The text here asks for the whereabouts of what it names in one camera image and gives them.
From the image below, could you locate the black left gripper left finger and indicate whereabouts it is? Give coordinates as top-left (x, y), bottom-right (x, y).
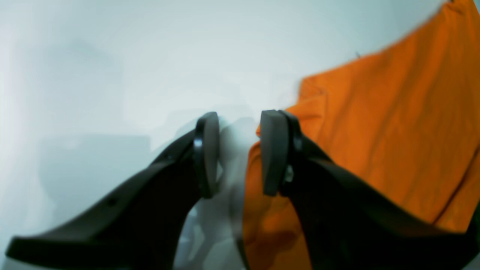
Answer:
top-left (6, 111), bottom-right (220, 270)

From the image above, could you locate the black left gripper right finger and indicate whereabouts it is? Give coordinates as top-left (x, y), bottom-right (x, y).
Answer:
top-left (260, 110), bottom-right (479, 270)

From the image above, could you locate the orange T-shirt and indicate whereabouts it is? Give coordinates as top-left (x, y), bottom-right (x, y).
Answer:
top-left (242, 0), bottom-right (480, 270)

